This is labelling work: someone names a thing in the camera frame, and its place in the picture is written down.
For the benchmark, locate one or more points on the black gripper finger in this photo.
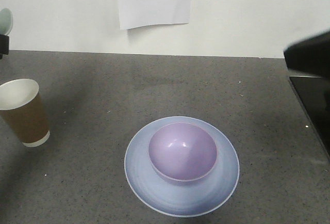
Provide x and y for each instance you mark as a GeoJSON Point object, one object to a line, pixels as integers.
{"type": "Point", "coordinates": [4, 45]}
{"type": "Point", "coordinates": [310, 55]}

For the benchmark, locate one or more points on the pale green plastic spoon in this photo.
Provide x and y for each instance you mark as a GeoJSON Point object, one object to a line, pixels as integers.
{"type": "Point", "coordinates": [6, 21]}

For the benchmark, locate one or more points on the brown paper cup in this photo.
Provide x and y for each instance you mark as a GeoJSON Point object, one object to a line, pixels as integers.
{"type": "Point", "coordinates": [22, 109]}

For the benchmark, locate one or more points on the lilac plastic bowl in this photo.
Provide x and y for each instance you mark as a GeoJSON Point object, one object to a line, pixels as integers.
{"type": "Point", "coordinates": [182, 153]}

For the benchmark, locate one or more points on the light blue plate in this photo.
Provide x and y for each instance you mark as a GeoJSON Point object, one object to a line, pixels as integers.
{"type": "Point", "coordinates": [181, 199]}

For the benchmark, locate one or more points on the black induction cooktop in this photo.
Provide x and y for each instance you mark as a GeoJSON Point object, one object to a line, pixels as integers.
{"type": "Point", "coordinates": [312, 93]}

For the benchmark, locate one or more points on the white paper on wall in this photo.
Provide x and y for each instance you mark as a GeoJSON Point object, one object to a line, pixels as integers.
{"type": "Point", "coordinates": [140, 13]}

